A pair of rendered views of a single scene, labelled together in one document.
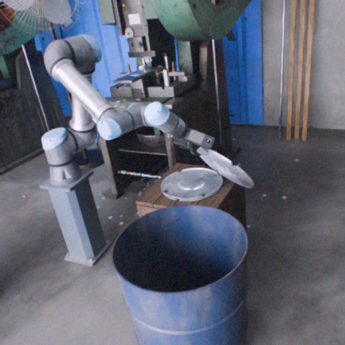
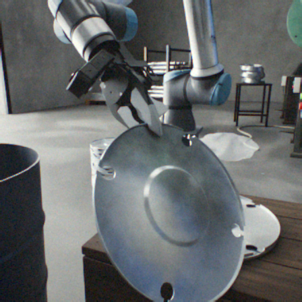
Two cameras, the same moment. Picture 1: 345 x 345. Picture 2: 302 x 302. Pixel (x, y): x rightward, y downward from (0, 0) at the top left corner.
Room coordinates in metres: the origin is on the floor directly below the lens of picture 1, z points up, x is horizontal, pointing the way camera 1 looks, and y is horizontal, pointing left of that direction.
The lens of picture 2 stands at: (1.24, -0.63, 0.67)
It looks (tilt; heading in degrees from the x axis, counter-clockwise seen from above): 15 degrees down; 81
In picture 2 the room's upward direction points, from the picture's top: straight up
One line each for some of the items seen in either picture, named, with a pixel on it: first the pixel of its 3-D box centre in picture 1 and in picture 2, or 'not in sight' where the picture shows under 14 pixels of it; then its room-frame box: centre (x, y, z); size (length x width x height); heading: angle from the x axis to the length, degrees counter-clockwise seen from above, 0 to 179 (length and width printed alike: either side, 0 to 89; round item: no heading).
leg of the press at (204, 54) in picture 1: (205, 114); not in sight; (2.17, -0.26, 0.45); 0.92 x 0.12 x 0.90; 148
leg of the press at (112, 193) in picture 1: (136, 112); not in sight; (2.46, 0.19, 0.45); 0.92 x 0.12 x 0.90; 148
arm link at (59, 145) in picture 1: (58, 145); (179, 87); (1.53, 0.50, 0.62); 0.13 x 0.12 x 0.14; 133
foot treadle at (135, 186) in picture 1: (155, 172); not in sight; (2.08, 0.11, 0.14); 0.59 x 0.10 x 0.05; 148
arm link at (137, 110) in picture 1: (139, 115); (107, 23); (1.25, 0.09, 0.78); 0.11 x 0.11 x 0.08; 43
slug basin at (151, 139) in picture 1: (160, 133); not in sight; (2.19, 0.04, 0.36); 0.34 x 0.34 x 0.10
